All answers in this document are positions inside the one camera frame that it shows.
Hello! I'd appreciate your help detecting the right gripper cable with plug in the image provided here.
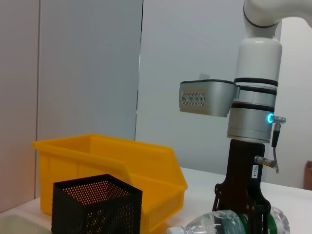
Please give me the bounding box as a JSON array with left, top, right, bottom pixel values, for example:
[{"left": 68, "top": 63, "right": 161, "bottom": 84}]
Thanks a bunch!
[{"left": 254, "top": 116, "right": 287, "bottom": 174}]

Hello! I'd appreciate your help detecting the green frosted glass fruit bowl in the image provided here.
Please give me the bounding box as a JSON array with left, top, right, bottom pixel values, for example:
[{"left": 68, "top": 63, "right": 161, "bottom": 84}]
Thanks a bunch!
[{"left": 0, "top": 213, "right": 53, "bottom": 234}]

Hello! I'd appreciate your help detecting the black mesh pen holder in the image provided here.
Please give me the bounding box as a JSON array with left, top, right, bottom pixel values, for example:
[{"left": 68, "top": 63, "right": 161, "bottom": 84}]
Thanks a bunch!
[{"left": 51, "top": 174, "right": 143, "bottom": 234}]

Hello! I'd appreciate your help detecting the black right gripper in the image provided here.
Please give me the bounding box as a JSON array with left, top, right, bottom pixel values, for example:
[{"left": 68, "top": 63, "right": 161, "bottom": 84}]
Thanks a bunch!
[{"left": 211, "top": 138, "right": 272, "bottom": 234}]

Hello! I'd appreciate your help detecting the clear plastic water bottle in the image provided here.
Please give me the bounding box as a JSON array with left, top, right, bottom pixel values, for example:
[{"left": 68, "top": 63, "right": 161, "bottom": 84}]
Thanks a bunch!
[{"left": 167, "top": 206, "right": 290, "bottom": 234}]

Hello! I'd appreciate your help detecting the yellow plastic storage bin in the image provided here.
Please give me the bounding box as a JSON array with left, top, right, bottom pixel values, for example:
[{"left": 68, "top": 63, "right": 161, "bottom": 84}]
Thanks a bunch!
[{"left": 32, "top": 133, "right": 188, "bottom": 232}]

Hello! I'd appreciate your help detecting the brown cardboard box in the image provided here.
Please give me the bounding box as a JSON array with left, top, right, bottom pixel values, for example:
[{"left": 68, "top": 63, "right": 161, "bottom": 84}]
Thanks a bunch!
[{"left": 304, "top": 160, "right": 312, "bottom": 189}]

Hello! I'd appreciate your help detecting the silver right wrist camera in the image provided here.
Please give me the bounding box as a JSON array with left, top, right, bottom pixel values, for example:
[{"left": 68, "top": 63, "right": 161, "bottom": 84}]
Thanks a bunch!
[{"left": 179, "top": 79, "right": 241, "bottom": 118}]

